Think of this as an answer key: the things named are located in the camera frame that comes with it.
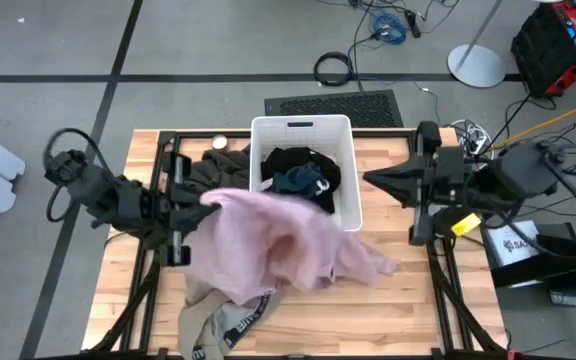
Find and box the beige cloth garment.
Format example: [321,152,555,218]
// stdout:
[176,272,284,360]

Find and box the white printed cardboard box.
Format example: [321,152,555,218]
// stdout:
[484,219,542,267]

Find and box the blue coiled cable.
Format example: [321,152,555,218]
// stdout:
[369,11,410,47]

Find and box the navy blue garment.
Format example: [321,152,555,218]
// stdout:
[270,161,333,200]

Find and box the dark olive hooded sweatshirt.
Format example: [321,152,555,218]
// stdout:
[165,144,252,204]

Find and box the black and red equipment case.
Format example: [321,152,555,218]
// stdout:
[510,0,576,99]

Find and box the large black box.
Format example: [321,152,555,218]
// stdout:
[489,230,576,290]

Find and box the coiled black cable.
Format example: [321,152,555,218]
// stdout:
[312,50,355,88]

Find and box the pink garment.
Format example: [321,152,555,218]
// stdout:
[183,187,399,306]

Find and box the black metal rig frame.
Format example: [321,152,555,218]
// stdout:
[90,128,509,360]

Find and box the yellow tape tag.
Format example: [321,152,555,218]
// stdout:
[450,212,483,238]

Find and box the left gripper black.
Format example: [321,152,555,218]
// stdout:
[140,152,222,268]

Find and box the grey plastic bag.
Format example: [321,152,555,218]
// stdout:
[549,287,576,309]

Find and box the grey mesh shorts black waistband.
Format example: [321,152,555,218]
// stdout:
[191,293,275,360]

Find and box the yellow strap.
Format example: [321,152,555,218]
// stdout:
[487,94,576,151]

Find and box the black knit garment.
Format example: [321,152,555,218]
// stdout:
[260,145,343,215]

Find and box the black perforated floor mat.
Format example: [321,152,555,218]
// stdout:
[263,89,405,129]

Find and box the white perforated laundry basket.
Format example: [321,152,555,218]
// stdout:
[249,114,364,234]

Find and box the white power strip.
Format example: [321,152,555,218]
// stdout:
[447,118,494,157]

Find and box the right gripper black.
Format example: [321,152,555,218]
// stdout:
[362,120,470,247]

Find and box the black power strip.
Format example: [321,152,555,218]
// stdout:
[404,8,423,40]

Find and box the grey floor lamp stand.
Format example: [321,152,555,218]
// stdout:
[446,0,507,89]

